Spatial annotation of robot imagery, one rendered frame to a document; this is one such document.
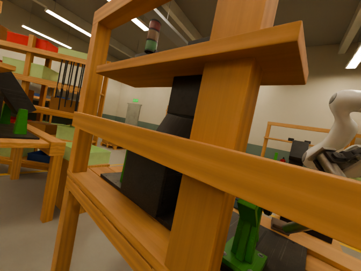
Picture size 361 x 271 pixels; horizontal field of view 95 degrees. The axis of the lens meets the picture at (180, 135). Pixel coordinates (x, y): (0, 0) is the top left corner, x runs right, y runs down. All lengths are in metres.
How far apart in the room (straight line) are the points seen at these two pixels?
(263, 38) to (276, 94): 6.19
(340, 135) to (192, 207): 0.91
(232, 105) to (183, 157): 0.18
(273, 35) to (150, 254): 0.69
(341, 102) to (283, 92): 5.54
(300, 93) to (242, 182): 6.27
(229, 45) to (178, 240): 0.54
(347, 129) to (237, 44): 0.85
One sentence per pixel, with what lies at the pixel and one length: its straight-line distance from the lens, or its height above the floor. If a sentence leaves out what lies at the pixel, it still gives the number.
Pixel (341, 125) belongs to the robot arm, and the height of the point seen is 1.47.
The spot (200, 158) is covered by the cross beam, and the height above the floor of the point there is 1.24.
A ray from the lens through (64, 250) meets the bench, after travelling 1.58.
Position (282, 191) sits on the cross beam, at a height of 1.23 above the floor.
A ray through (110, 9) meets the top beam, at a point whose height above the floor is 1.88.
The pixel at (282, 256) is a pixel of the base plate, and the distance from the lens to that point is 0.87.
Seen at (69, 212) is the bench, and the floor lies 0.60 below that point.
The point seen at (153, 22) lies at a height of 1.72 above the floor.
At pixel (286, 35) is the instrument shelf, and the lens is 0.42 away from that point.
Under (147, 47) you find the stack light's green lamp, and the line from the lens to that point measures 0.81.
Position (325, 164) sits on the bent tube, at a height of 1.28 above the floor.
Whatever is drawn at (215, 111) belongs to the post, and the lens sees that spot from 0.46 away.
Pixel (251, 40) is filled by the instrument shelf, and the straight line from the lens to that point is 0.44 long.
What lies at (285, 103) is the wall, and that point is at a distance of 6.51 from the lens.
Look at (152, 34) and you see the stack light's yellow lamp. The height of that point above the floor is 1.67.
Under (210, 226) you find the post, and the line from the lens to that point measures 0.49.
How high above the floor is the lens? 1.30
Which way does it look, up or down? 2 degrees down
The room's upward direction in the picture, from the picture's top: 11 degrees clockwise
